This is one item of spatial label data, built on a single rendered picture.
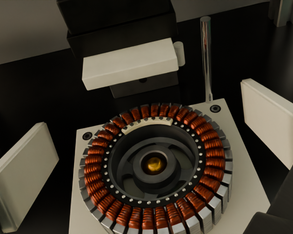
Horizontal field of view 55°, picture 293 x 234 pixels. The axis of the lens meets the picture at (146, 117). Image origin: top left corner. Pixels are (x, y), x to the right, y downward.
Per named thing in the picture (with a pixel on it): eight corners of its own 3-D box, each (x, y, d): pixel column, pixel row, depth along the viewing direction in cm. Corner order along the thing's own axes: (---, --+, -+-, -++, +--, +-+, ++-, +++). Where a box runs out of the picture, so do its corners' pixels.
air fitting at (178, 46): (186, 68, 31) (183, 45, 29) (176, 70, 31) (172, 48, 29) (184, 62, 32) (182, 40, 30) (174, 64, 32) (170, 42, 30)
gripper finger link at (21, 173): (17, 232, 13) (2, 235, 13) (60, 159, 20) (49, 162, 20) (-8, 178, 12) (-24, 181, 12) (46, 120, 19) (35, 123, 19)
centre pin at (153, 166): (173, 188, 22) (168, 171, 20) (149, 193, 22) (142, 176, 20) (169, 167, 23) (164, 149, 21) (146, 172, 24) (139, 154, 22)
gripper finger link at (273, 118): (295, 117, 11) (314, 113, 11) (239, 80, 18) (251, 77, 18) (297, 180, 12) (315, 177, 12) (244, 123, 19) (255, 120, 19)
